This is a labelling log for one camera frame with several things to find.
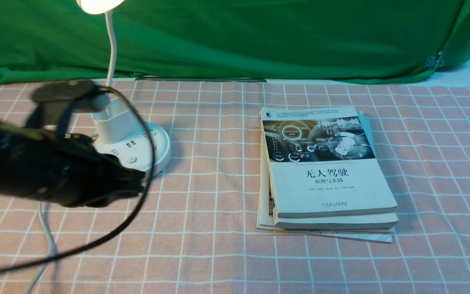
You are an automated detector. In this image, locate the white self-driving book on top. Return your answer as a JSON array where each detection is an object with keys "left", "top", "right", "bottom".
[{"left": 260, "top": 107, "right": 397, "bottom": 218}]

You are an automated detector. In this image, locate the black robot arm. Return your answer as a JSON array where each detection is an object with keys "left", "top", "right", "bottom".
[{"left": 0, "top": 121, "right": 145, "bottom": 208}]

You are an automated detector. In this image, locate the metal binder clip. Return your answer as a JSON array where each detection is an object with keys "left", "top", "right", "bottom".
[{"left": 424, "top": 51, "right": 444, "bottom": 70}]

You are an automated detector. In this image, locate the white lamp power cord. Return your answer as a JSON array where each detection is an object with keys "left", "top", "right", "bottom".
[{"left": 24, "top": 202, "right": 58, "bottom": 294}]

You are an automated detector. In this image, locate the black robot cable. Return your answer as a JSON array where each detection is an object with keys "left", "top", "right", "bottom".
[{"left": 0, "top": 86, "right": 156, "bottom": 277}]

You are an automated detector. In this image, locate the green backdrop cloth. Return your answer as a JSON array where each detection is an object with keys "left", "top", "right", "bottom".
[{"left": 0, "top": 0, "right": 470, "bottom": 85}]

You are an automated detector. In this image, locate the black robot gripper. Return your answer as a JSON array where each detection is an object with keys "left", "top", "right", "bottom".
[{"left": 13, "top": 138, "right": 145, "bottom": 208}]

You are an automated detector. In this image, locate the white desk lamp with sockets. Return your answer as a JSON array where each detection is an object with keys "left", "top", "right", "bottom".
[{"left": 77, "top": 0, "right": 171, "bottom": 175}]

